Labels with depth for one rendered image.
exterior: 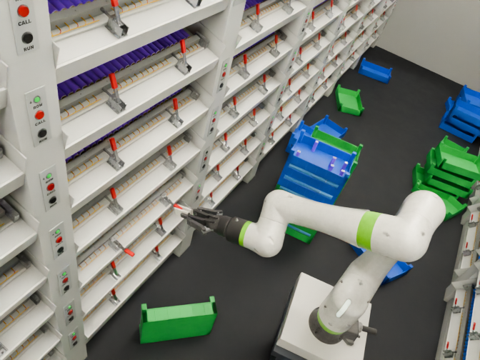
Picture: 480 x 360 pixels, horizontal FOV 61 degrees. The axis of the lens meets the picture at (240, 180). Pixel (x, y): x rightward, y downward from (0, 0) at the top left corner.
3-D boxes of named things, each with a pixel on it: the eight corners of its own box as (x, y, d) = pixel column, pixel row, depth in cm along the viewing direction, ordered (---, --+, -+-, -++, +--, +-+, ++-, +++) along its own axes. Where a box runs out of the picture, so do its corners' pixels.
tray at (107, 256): (190, 190, 170) (198, 178, 163) (77, 293, 128) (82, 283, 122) (155, 158, 170) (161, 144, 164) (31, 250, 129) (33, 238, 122)
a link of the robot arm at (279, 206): (352, 244, 117) (363, 250, 126) (363, 206, 118) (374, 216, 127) (252, 213, 139) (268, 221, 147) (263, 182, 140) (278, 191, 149)
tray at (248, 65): (288, 54, 191) (304, 31, 181) (218, 106, 150) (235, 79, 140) (256, 26, 192) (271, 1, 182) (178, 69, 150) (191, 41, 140)
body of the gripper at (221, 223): (224, 243, 143) (203, 235, 147) (236, 229, 150) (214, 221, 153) (224, 227, 139) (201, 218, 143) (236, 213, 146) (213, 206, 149)
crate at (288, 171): (344, 174, 215) (350, 163, 209) (336, 198, 201) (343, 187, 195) (292, 151, 219) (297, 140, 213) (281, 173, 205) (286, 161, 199)
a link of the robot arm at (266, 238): (272, 261, 131) (280, 262, 141) (284, 223, 133) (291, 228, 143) (234, 246, 137) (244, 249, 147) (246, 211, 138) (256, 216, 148)
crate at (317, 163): (350, 163, 209) (356, 152, 204) (343, 187, 195) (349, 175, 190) (297, 140, 213) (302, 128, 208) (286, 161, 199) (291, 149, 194)
